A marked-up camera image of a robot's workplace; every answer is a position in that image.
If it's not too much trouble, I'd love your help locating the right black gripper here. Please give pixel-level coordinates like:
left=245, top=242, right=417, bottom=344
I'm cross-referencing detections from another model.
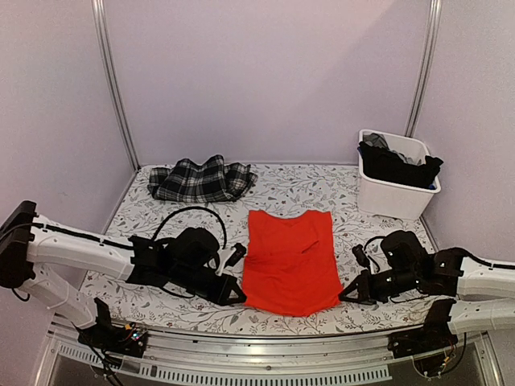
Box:
left=339, top=266, right=419, bottom=306

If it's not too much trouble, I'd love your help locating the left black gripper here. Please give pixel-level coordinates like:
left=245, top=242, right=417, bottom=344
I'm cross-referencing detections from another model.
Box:
left=171, top=264, right=246, bottom=306

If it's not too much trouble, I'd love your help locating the red orange garment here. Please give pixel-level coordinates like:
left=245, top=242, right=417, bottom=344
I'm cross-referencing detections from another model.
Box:
left=241, top=211, right=344, bottom=317

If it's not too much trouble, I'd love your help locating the black white plaid skirt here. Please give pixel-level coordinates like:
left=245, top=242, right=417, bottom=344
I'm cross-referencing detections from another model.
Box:
left=147, top=154, right=258, bottom=203

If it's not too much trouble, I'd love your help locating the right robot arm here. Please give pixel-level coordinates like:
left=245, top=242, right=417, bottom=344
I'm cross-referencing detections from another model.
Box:
left=339, top=231, right=514, bottom=351

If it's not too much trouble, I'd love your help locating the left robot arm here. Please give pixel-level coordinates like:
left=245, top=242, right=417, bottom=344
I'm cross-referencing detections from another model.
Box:
left=1, top=201, right=246, bottom=349

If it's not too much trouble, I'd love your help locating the white plastic laundry bin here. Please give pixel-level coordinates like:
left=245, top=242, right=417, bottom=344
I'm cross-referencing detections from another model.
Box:
left=357, top=129, right=442, bottom=220

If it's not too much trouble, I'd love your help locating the floral patterned table mat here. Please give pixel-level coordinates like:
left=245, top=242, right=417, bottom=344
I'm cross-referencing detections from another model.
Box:
left=81, top=165, right=433, bottom=336

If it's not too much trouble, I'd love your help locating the black garment in bin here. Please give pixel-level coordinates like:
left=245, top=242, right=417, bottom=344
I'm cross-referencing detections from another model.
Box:
left=359, top=142, right=443, bottom=189

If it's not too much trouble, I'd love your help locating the grey garment in bin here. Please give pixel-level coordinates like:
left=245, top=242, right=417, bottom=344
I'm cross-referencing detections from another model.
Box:
left=363, top=133, right=389, bottom=149

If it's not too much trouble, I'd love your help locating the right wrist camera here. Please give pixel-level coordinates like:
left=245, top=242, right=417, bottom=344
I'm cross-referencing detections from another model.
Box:
left=352, top=244, right=381, bottom=273

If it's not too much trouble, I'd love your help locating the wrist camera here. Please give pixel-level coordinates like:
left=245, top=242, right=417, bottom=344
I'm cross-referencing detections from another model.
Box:
left=215, top=243, right=247, bottom=276
left=352, top=244, right=381, bottom=273

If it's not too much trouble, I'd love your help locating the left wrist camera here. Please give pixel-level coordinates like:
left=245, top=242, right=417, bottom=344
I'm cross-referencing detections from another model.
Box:
left=215, top=243, right=247, bottom=276

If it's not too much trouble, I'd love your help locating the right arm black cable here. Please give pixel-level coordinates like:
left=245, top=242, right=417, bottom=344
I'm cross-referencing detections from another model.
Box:
left=361, top=235, right=389, bottom=254

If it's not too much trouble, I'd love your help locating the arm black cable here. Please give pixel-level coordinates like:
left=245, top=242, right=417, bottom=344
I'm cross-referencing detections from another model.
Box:
left=152, top=205, right=227, bottom=250
left=361, top=235, right=389, bottom=254

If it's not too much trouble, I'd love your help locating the aluminium front rail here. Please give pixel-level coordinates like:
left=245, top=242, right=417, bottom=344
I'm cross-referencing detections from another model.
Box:
left=35, top=317, right=510, bottom=385

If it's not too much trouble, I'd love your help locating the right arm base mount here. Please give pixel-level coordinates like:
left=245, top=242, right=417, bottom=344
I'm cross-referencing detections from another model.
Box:
left=387, top=299, right=459, bottom=359

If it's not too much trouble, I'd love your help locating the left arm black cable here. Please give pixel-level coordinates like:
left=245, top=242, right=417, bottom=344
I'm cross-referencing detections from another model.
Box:
left=152, top=205, right=227, bottom=250

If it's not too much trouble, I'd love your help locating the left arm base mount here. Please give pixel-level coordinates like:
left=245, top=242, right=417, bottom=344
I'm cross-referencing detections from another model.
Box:
left=77, top=298, right=148, bottom=358

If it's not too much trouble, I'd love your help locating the right aluminium frame post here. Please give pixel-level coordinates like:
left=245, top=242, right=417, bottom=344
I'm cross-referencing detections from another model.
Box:
left=405, top=0, right=442, bottom=138

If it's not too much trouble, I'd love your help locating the aluminium frame post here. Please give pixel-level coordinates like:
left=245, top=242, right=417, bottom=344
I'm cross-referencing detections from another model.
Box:
left=91, top=0, right=141, bottom=171
left=405, top=0, right=442, bottom=138

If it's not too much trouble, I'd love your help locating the left aluminium frame post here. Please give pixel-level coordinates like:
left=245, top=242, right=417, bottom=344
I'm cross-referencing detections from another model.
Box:
left=91, top=0, right=141, bottom=171

